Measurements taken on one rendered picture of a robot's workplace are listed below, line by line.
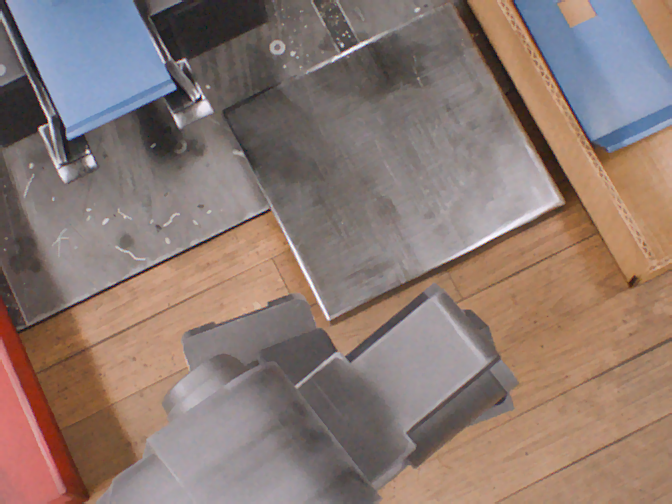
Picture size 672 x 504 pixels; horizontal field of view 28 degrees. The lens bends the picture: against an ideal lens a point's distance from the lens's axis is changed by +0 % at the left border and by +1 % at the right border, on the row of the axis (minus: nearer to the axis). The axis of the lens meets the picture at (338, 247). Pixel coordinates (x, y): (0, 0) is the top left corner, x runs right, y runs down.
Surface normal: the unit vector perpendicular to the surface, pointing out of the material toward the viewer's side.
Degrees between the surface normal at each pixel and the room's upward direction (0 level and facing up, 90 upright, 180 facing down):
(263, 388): 39
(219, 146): 0
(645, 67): 0
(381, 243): 0
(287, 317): 29
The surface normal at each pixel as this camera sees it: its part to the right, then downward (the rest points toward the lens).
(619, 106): -0.05, -0.25
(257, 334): 0.16, 0.20
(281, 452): 0.22, -0.45
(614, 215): -0.89, 0.44
